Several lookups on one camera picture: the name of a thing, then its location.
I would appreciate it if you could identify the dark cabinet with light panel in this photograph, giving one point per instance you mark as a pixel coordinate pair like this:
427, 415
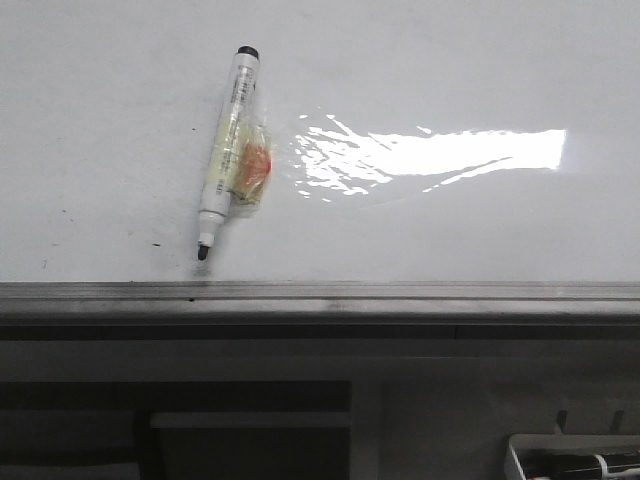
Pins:
175, 430

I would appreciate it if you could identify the white black whiteboard marker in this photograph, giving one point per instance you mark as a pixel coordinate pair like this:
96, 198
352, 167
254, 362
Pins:
240, 162

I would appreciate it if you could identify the white tray with markers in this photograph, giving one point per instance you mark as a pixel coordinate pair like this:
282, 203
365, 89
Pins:
558, 456

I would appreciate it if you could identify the white whiteboard with metal frame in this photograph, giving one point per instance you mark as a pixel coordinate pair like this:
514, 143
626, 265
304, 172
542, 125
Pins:
431, 158

